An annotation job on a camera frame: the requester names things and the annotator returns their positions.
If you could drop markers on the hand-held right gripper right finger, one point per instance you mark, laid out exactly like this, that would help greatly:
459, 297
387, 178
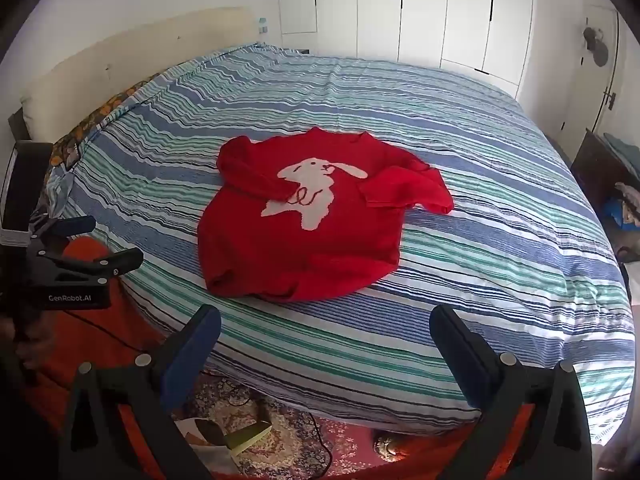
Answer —
452, 355

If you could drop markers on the beige headboard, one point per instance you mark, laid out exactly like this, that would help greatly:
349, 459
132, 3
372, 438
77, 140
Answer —
125, 60

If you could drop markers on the white door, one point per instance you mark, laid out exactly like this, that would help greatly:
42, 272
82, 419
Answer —
585, 105

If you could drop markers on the yellow green book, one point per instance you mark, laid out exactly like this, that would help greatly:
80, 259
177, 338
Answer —
250, 439

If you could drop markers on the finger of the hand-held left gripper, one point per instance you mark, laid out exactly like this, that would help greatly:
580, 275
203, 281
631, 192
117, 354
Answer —
122, 259
75, 225

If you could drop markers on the patterned floral rug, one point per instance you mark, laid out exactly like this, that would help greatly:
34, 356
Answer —
310, 452

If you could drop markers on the orange red floor mat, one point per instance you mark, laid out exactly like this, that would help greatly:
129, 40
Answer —
100, 317

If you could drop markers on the red sweater with white rabbit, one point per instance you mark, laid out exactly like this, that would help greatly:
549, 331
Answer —
300, 260

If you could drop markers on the dark wooden cabinet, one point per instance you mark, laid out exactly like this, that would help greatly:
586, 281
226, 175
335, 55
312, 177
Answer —
595, 165

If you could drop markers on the small teal packet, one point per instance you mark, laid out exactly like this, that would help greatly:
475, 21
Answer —
263, 25

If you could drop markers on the white paper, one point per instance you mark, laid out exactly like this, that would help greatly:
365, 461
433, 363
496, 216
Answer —
215, 462

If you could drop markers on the person's left hand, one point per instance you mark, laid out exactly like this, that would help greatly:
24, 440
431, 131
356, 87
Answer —
37, 345

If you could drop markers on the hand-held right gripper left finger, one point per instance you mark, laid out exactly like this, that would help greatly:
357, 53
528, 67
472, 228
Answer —
192, 360

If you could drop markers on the pile of clothes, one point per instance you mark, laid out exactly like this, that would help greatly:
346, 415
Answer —
625, 205

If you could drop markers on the blue green striped bedspread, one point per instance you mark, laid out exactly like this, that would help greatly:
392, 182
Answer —
450, 285

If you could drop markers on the white wardrobe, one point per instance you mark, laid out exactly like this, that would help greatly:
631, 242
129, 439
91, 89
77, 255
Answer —
425, 10

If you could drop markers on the mottled brown object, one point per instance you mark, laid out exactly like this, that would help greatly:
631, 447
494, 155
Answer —
390, 447

